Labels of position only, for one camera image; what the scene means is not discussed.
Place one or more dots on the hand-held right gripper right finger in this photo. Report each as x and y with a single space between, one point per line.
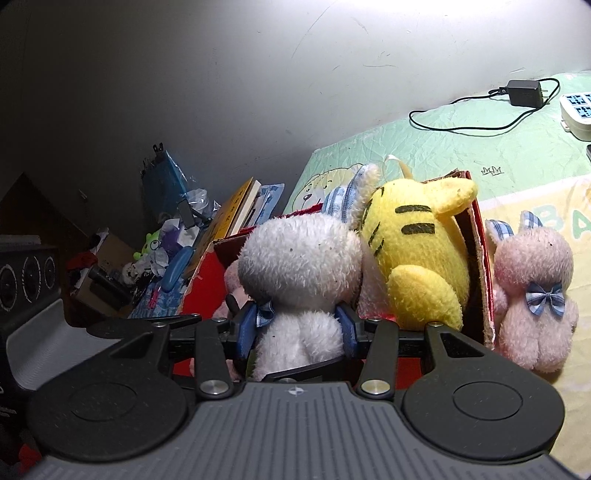
348 328

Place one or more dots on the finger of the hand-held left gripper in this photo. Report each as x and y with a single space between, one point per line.
129 326

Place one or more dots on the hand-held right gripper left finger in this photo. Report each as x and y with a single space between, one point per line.
247 330

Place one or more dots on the red cardboard box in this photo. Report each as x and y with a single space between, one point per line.
203 286

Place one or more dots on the white rabbit plush toy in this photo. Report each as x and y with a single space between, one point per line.
300 263

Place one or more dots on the yellow tiger plush toy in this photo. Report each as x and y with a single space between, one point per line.
415 249

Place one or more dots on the blue printed paper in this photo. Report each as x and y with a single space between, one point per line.
154 302

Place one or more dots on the black device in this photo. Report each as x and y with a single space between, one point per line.
108 281

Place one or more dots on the pink bear plush toy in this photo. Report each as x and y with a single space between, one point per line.
233 279

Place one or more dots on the blue oblong plastic case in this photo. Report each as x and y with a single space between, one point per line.
178 270

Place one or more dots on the red cloth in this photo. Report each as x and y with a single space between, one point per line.
83 262

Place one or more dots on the brown cardboard carton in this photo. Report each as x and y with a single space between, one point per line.
113 247

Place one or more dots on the green alien figure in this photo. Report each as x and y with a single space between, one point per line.
148 243

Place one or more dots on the yellow book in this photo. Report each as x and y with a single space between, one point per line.
231 212

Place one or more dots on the white-paged book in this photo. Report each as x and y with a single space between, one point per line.
256 203

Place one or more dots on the crumpled clear plastic bag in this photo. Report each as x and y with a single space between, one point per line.
201 199

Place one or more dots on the dark wooden cabinet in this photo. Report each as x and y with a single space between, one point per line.
27 203

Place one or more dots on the blue plastic bag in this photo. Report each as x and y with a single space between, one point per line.
161 184

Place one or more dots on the pink rabbit plush toy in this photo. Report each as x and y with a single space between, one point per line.
535 267

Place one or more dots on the white power strip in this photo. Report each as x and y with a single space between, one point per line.
577 115

